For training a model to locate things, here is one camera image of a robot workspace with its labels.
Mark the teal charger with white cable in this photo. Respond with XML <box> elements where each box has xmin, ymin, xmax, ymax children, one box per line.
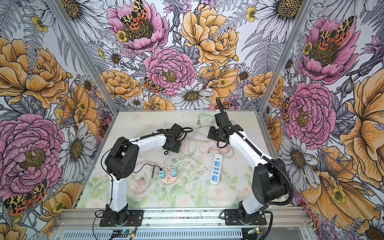
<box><xmin>171</xmin><ymin>167</ymin><xmax>177</xmax><ymax>177</ymax></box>

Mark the teal charger with black cable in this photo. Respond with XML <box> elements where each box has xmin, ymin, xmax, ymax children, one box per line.
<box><xmin>159</xmin><ymin>168</ymin><xmax>166</xmax><ymax>179</ymax></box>

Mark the round pink power socket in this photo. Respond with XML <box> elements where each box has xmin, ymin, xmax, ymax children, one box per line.
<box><xmin>160</xmin><ymin>168</ymin><xmax>178</xmax><ymax>185</ymax></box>

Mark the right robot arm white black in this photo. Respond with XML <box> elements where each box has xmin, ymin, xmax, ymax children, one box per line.
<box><xmin>208</xmin><ymin>97</ymin><xmax>294</xmax><ymax>225</ymax></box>

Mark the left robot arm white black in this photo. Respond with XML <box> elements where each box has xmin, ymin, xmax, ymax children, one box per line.
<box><xmin>100</xmin><ymin>124</ymin><xmax>193</xmax><ymax>227</ymax></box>

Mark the white blue power strip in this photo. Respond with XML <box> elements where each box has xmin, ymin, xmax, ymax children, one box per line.
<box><xmin>210</xmin><ymin>154</ymin><xmax>223</xmax><ymax>185</ymax></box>

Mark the green usb cable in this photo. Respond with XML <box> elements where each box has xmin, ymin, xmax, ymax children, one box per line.
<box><xmin>196</xmin><ymin>113</ymin><xmax>216</xmax><ymax>128</ymax></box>

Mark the pink usb cable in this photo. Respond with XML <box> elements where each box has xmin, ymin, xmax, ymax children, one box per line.
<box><xmin>187</xmin><ymin>131</ymin><xmax>232</xmax><ymax>157</ymax></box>

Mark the black usb cable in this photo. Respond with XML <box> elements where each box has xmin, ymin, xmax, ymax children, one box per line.
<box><xmin>131</xmin><ymin>163</ymin><xmax>161</xmax><ymax>178</ymax></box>

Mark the pink socket cord with plug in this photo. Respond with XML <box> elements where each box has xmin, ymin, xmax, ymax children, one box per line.
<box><xmin>127</xmin><ymin>160</ymin><xmax>164</xmax><ymax>194</ymax></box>

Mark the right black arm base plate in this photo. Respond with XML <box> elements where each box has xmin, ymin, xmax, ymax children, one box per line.
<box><xmin>223</xmin><ymin>209</ymin><xmax>267</xmax><ymax>226</ymax></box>

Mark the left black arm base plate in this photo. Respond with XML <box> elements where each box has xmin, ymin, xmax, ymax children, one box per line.
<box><xmin>99</xmin><ymin>210</ymin><xmax>144</xmax><ymax>227</ymax></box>

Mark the aluminium front rail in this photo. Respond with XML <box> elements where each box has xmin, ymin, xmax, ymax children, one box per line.
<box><xmin>54</xmin><ymin>206</ymin><xmax>310</xmax><ymax>230</ymax></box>

